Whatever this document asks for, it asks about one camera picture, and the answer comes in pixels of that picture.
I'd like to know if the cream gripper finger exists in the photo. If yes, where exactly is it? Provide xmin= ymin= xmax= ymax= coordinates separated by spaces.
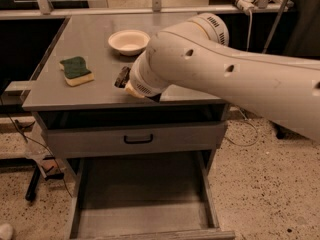
xmin=125 ymin=81 xmax=144 ymax=98

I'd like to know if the dark rxbar chocolate bar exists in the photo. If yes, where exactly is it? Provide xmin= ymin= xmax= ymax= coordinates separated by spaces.
xmin=114 ymin=66 xmax=131 ymax=88

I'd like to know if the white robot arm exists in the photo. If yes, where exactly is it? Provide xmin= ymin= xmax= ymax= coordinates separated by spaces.
xmin=125 ymin=13 xmax=320 ymax=142

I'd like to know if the grey drawer cabinet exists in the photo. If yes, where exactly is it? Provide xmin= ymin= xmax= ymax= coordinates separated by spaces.
xmin=21 ymin=12 xmax=239 ymax=240

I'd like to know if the closed grey top drawer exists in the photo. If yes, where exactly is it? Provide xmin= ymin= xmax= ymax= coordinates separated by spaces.
xmin=43 ymin=122 xmax=226 ymax=158

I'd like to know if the open grey middle drawer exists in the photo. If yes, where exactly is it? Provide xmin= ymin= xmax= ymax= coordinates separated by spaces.
xmin=66 ymin=152 xmax=235 ymax=240

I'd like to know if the white paper bowl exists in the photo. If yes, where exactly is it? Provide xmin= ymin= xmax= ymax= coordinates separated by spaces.
xmin=108 ymin=30 xmax=150 ymax=56

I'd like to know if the green and yellow sponge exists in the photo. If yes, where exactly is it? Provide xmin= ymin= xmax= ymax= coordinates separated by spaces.
xmin=59 ymin=56 xmax=94 ymax=87

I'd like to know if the black clamp tool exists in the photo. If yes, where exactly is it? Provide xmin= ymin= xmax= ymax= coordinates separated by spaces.
xmin=25 ymin=154 xmax=65 ymax=203

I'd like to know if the metal diagonal rod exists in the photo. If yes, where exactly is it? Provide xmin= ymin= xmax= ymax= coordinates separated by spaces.
xmin=262 ymin=0 xmax=288 ymax=54

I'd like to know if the white object at floor corner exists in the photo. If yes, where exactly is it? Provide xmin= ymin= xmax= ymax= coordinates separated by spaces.
xmin=0 ymin=223 xmax=14 ymax=240

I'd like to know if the black drawer handle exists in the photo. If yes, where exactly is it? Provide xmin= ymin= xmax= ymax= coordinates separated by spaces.
xmin=123 ymin=134 xmax=154 ymax=145

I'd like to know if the black thin cable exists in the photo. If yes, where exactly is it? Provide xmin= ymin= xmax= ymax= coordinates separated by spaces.
xmin=0 ymin=97 xmax=73 ymax=198

